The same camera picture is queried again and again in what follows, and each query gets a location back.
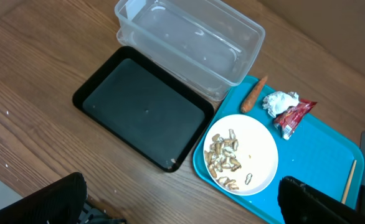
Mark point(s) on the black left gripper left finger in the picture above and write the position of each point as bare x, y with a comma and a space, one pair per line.
59, 202

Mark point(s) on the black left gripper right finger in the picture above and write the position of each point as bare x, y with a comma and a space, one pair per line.
302, 204

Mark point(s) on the pink plate with peanuts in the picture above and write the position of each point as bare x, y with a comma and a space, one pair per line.
240, 155

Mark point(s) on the red snack wrapper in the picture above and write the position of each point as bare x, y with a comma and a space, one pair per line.
288, 121

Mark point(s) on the crumpled white napkin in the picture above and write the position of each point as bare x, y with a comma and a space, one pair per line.
278, 102

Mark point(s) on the black tray bin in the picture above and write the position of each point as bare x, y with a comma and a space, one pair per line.
146, 107

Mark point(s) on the carrot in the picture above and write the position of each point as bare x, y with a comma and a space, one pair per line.
251, 98

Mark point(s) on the clear plastic bin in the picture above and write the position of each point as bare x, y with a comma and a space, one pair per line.
209, 45

